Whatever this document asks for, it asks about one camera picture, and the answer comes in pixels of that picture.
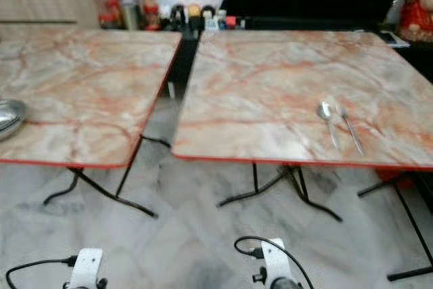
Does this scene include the steel bowl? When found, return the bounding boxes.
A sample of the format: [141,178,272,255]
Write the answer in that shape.
[0,99,28,142]

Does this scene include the marble top folding table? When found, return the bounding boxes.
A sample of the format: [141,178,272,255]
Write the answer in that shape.
[173,28,433,222]
[0,26,183,219]

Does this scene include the small squat red-lid jar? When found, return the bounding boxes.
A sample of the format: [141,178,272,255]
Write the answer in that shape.
[99,13,117,29]

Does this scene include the steel canister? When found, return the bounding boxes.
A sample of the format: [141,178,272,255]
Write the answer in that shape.
[122,0,141,30]

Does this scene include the red-lid jar dark contents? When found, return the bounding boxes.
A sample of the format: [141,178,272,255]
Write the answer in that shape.
[143,5,160,30]

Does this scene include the black figurine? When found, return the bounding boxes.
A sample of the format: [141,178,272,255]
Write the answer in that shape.
[171,3,187,29]

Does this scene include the yellow round-head figurine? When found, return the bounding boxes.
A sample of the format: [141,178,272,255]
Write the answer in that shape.
[187,3,202,20]

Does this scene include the silver metal spoon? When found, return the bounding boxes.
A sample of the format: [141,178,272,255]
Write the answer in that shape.
[317,102,342,153]

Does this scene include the silver metal fork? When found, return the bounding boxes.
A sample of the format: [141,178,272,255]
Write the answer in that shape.
[338,106,366,156]

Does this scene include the stack of white papers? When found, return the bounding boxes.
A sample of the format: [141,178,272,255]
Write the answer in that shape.
[379,30,411,48]

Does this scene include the red laughing Buddha statue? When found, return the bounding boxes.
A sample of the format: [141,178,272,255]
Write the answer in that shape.
[398,0,433,43]

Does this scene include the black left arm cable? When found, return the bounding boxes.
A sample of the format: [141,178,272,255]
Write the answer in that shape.
[5,257,76,289]

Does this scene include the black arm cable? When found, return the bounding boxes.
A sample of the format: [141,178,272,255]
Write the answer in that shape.
[5,257,76,289]
[235,236,315,289]

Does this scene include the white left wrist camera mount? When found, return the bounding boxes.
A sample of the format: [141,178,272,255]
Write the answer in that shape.
[68,248,104,289]

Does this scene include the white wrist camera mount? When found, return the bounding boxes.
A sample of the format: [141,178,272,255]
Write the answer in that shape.
[258,238,295,289]
[68,248,104,289]

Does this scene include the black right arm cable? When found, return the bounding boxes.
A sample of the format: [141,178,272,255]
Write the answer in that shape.
[235,236,315,289]

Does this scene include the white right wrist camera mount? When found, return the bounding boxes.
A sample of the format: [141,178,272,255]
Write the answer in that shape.
[258,238,295,289]

